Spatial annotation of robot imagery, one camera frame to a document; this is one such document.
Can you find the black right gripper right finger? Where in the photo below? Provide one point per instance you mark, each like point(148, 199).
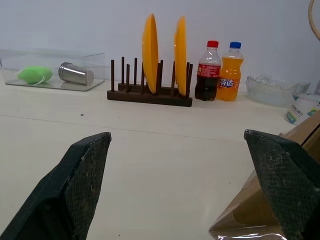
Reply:
point(282, 180)

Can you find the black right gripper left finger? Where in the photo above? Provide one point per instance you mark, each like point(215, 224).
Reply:
point(62, 190)

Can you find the brown cardboard box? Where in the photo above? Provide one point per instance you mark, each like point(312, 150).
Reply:
point(250, 212)

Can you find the white paper roll green print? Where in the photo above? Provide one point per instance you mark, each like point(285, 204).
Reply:
point(301, 110)

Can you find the clear glass bowl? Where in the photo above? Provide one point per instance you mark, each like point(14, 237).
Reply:
point(272, 90)

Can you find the stainless steel cup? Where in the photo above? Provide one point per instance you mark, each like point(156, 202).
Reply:
point(76, 73)

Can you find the orange soda bottle blue cap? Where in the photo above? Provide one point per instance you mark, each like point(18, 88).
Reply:
point(228, 75)

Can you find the green sponge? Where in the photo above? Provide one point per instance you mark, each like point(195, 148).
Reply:
point(35, 74)

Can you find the clear plastic box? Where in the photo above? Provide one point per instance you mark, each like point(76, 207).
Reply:
point(50, 67)

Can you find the dark wooden plate rack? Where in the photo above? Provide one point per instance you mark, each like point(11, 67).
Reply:
point(150, 96)

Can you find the cola bottle red cap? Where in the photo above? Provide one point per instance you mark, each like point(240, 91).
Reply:
point(208, 72)

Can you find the small yellow plate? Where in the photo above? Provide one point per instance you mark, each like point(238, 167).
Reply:
point(180, 55)

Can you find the large yellow plate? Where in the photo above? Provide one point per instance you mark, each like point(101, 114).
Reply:
point(150, 52)

